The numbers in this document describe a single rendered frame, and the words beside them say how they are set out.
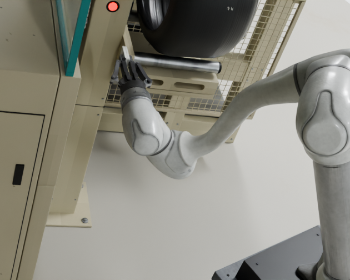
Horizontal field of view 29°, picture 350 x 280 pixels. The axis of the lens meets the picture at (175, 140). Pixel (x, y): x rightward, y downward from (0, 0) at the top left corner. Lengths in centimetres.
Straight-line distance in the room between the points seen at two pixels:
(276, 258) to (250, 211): 123
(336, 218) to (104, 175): 179
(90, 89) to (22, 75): 97
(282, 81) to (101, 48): 96
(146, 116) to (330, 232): 57
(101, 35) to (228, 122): 79
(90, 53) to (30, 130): 80
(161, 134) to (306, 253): 66
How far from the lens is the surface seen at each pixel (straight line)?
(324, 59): 164
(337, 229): 170
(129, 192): 324
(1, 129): 174
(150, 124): 184
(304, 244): 226
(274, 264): 216
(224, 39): 233
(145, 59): 244
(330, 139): 147
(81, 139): 275
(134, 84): 198
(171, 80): 249
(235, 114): 178
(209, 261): 309
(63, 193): 296
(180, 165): 195
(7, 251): 209
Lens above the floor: 224
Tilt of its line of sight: 38 degrees down
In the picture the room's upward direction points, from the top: 20 degrees clockwise
